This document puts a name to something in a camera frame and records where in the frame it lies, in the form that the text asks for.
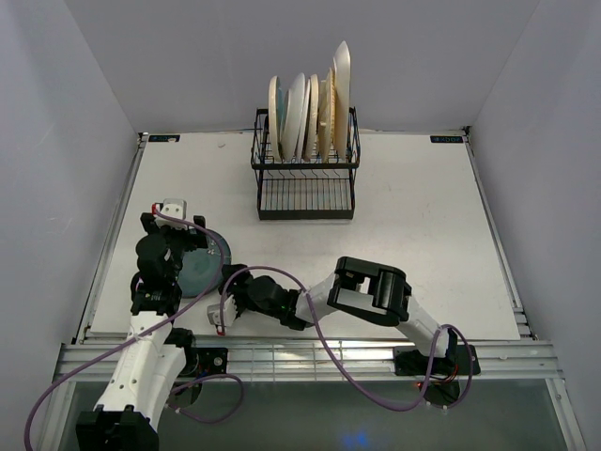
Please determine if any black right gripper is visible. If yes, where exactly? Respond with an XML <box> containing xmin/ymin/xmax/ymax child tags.
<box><xmin>220</xmin><ymin>262</ymin><xmax>282</xmax><ymax>319</ymax></box>

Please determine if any white plate green red rim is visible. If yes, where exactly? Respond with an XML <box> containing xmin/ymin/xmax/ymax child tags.
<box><xmin>296</xmin><ymin>81</ymin><xmax>311</xmax><ymax>162</ymax></box>

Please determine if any red plate blue flower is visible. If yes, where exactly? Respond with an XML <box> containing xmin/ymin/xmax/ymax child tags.
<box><xmin>280</xmin><ymin>72</ymin><xmax>306</xmax><ymax>161</ymax></box>

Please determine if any cream plate blue top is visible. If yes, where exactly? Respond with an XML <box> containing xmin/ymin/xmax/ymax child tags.
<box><xmin>268</xmin><ymin>75</ymin><xmax>284</xmax><ymax>163</ymax></box>

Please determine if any cream pink floral plate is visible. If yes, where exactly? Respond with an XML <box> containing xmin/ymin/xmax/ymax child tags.
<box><xmin>303</xmin><ymin>74</ymin><xmax>319</xmax><ymax>162</ymax></box>

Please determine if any woven bamboo square tray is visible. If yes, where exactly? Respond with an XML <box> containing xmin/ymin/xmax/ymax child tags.
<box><xmin>317</xmin><ymin>68</ymin><xmax>336</xmax><ymax>163</ymax></box>

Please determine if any white rectangular plate black rim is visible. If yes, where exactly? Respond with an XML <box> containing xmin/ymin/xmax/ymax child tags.
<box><xmin>333</xmin><ymin>40</ymin><xmax>351</xmax><ymax>159</ymax></box>

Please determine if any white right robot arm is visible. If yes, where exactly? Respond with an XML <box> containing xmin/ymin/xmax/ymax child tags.
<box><xmin>207</xmin><ymin>257</ymin><xmax>464</xmax><ymax>378</ymax></box>

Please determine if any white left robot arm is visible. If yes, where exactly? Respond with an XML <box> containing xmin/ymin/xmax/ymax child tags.
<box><xmin>76</xmin><ymin>201</ymin><xmax>208</xmax><ymax>450</ymax></box>

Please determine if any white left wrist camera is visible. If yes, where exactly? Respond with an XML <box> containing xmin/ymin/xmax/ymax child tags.
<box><xmin>151</xmin><ymin>198</ymin><xmax>187</xmax><ymax>230</ymax></box>

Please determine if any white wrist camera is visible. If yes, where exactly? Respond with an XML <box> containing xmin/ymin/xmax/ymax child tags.
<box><xmin>206</xmin><ymin>295</ymin><xmax>239</xmax><ymax>336</ymax></box>
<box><xmin>151</xmin><ymin>198</ymin><xmax>187</xmax><ymax>230</ymax></box>

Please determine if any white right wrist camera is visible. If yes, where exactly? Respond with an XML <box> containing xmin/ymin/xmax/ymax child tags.
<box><xmin>206</xmin><ymin>295</ymin><xmax>239</xmax><ymax>336</ymax></box>

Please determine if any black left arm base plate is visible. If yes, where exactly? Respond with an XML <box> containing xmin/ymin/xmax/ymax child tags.
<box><xmin>182</xmin><ymin>348</ymin><xmax>228</xmax><ymax>378</ymax></box>

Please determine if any black wire dish rack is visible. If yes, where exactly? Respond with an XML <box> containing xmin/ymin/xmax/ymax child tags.
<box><xmin>250</xmin><ymin>107</ymin><xmax>361</xmax><ymax>221</ymax></box>

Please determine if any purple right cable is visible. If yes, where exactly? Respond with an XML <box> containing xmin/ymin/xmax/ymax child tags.
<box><xmin>223</xmin><ymin>266</ymin><xmax>474</xmax><ymax>412</ymax></box>

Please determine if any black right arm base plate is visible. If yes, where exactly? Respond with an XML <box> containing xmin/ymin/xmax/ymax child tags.
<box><xmin>393</xmin><ymin>345</ymin><xmax>481</xmax><ymax>377</ymax></box>

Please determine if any aluminium front frame rail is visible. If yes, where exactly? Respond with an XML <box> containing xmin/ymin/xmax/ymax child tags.
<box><xmin>54</xmin><ymin>340</ymin><xmax>564</xmax><ymax>384</ymax></box>

